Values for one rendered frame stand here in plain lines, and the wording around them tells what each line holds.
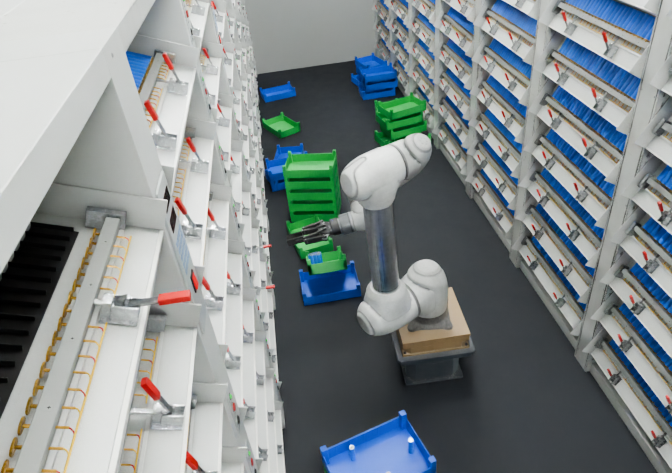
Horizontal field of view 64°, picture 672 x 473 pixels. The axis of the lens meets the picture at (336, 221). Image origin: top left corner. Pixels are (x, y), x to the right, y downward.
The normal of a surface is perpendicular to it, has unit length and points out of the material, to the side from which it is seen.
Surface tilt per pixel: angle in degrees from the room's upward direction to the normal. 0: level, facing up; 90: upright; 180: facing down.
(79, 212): 90
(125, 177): 90
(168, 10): 90
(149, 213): 90
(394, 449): 0
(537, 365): 0
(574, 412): 0
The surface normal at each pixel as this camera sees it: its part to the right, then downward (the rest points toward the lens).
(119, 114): 0.14, 0.56
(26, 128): -0.09, -0.81
